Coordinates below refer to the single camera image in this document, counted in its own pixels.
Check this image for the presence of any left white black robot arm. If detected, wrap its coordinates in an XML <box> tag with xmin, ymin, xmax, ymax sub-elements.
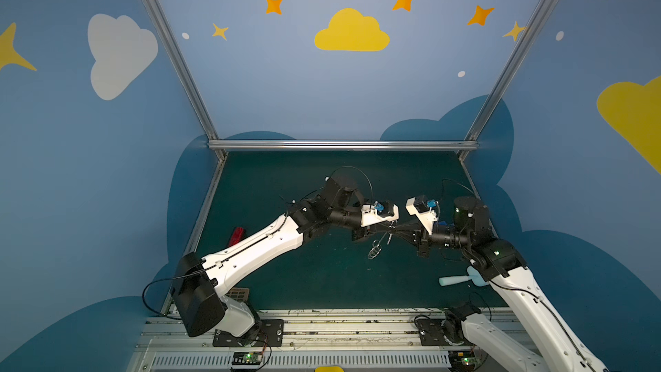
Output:
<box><xmin>164</xmin><ymin>176</ymin><xmax>399</xmax><ymax>339</ymax></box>

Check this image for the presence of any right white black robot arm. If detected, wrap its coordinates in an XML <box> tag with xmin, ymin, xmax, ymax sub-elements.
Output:
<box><xmin>396</xmin><ymin>196</ymin><xmax>607</xmax><ymax>371</ymax></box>

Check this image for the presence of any light blue spatula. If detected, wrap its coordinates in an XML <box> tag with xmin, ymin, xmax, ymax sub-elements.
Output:
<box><xmin>438</xmin><ymin>267</ymin><xmax>488</xmax><ymax>288</ymax></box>

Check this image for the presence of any red cylindrical bottle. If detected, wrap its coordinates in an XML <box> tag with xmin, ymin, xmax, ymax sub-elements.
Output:
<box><xmin>227</xmin><ymin>227</ymin><xmax>246</xmax><ymax>247</ymax></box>

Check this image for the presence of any brown slotted spatula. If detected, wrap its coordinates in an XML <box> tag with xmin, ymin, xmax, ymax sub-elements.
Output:
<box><xmin>225</xmin><ymin>287</ymin><xmax>250</xmax><ymax>302</ymax></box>

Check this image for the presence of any right green circuit board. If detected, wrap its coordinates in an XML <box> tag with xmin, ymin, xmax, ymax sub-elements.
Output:
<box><xmin>449</xmin><ymin>351</ymin><xmax>488</xmax><ymax>372</ymax></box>

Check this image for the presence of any green circuit board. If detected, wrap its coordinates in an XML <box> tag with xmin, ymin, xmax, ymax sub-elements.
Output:
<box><xmin>449</xmin><ymin>351</ymin><xmax>488</xmax><ymax>372</ymax></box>
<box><xmin>230</xmin><ymin>351</ymin><xmax>265</xmax><ymax>370</ymax></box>

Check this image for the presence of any yellow object bottom edge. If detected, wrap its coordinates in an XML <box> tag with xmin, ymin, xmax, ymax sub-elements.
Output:
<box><xmin>314</xmin><ymin>366</ymin><xmax>344</xmax><ymax>372</ymax></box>

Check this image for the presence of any left green circuit board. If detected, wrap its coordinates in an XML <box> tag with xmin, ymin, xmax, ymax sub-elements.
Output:
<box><xmin>230</xmin><ymin>351</ymin><xmax>265</xmax><ymax>370</ymax></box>

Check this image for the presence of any right side frame bar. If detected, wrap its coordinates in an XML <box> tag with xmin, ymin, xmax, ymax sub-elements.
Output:
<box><xmin>460</xmin><ymin>159</ymin><xmax>498</xmax><ymax>237</ymax></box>

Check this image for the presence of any right aluminium frame post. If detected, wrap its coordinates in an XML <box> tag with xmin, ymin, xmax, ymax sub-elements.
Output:
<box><xmin>458</xmin><ymin>0</ymin><xmax>559</xmax><ymax>163</ymax></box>

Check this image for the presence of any aluminium frame post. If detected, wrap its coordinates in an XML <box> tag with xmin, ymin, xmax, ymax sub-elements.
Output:
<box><xmin>458</xmin><ymin>0</ymin><xmax>559</xmax><ymax>163</ymax></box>
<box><xmin>141</xmin><ymin>0</ymin><xmax>218</xmax><ymax>141</ymax></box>

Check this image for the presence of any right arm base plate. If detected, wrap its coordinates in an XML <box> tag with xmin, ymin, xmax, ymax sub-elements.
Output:
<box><xmin>413</xmin><ymin>316</ymin><xmax>469</xmax><ymax>346</ymax></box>

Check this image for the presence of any aluminium mounting rail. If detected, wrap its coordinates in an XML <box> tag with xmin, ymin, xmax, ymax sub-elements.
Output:
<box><xmin>137</xmin><ymin>308</ymin><xmax>536</xmax><ymax>351</ymax></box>

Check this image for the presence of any white slotted cable duct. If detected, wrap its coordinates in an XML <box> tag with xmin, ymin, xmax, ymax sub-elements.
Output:
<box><xmin>145</xmin><ymin>351</ymin><xmax>450</xmax><ymax>371</ymax></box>

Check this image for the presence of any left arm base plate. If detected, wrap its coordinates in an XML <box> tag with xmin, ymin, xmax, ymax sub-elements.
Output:
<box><xmin>212</xmin><ymin>319</ymin><xmax>285</xmax><ymax>348</ymax></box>

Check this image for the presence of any left side frame bar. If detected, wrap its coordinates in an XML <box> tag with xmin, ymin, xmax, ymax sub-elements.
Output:
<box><xmin>183</xmin><ymin>158</ymin><xmax>227</xmax><ymax>254</ymax></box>

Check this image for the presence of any back aluminium frame bar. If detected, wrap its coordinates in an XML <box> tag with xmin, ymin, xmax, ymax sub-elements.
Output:
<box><xmin>208</xmin><ymin>139</ymin><xmax>479</xmax><ymax>152</ymax></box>

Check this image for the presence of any left aluminium frame post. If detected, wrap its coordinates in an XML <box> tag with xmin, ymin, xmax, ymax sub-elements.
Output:
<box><xmin>141</xmin><ymin>0</ymin><xmax>218</xmax><ymax>141</ymax></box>

